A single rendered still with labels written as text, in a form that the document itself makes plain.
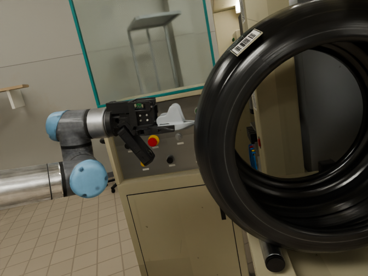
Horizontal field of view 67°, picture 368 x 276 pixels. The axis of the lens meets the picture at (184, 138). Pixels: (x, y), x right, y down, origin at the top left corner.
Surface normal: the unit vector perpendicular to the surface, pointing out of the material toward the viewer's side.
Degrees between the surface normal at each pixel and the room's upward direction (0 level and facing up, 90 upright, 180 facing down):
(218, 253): 90
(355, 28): 79
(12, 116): 90
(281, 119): 90
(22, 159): 90
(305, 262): 0
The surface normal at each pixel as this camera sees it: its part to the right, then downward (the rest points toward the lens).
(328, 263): -0.19, -0.95
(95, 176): 0.47, 0.13
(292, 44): -0.18, 0.10
